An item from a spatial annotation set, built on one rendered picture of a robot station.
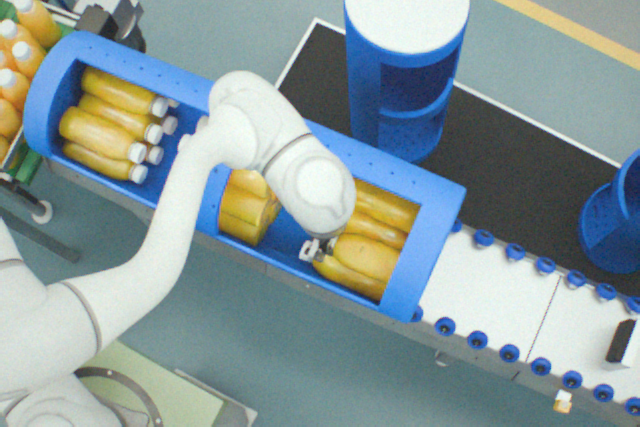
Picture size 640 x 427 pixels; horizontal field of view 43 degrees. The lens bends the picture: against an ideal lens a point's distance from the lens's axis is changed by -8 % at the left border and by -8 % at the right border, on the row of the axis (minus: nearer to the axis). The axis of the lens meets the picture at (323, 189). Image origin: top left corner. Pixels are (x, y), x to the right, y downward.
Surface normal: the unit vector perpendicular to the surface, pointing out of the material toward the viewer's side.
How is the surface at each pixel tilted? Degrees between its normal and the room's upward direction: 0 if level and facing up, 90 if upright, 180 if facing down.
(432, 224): 9
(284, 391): 0
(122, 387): 1
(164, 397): 1
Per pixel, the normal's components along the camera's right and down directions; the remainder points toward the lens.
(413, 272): -0.24, 0.19
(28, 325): 0.43, -0.61
